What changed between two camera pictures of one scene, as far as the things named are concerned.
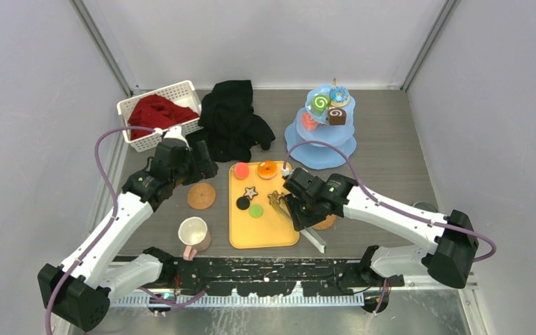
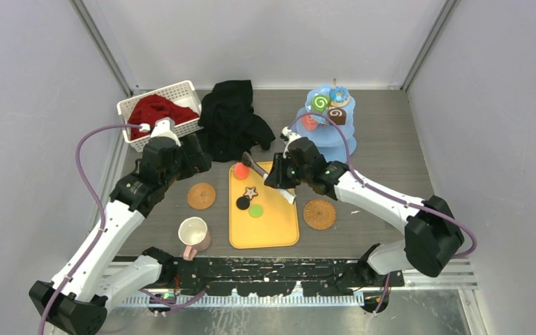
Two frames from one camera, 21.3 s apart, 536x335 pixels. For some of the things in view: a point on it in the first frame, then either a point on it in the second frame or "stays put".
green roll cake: (319, 102) stays put
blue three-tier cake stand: (327, 117) stays put
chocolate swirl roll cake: (336, 116) stays put
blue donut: (339, 97) stays put
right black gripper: (300, 221) → (276, 178)
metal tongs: (283, 208) → (287, 193)
